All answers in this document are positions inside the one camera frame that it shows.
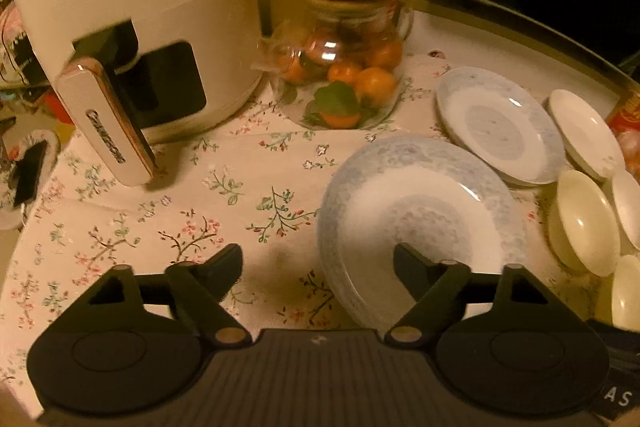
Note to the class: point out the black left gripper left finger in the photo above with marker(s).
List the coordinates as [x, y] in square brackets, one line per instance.
[198, 291]

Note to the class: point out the small white plate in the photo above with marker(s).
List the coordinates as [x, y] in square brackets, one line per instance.
[588, 140]

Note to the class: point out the cream bowl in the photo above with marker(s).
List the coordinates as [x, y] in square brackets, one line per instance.
[619, 296]
[582, 227]

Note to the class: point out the blue patterned large plate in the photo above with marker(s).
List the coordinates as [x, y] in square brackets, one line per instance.
[432, 195]

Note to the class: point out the plastic bag of tangerines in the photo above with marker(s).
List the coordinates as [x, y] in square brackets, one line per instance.
[629, 142]

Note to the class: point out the white bowl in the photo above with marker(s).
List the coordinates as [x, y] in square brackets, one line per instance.
[623, 193]

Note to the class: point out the floral tablecloth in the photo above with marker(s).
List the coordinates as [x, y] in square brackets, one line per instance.
[256, 181]

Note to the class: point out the white air fryer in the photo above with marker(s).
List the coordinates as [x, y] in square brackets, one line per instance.
[132, 73]

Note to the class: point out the glass jar of tangerines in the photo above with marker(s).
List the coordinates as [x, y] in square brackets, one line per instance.
[337, 64]

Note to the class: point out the red gift box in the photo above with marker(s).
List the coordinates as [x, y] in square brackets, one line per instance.
[626, 114]

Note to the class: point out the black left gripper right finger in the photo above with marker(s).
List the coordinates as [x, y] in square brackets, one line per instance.
[437, 289]

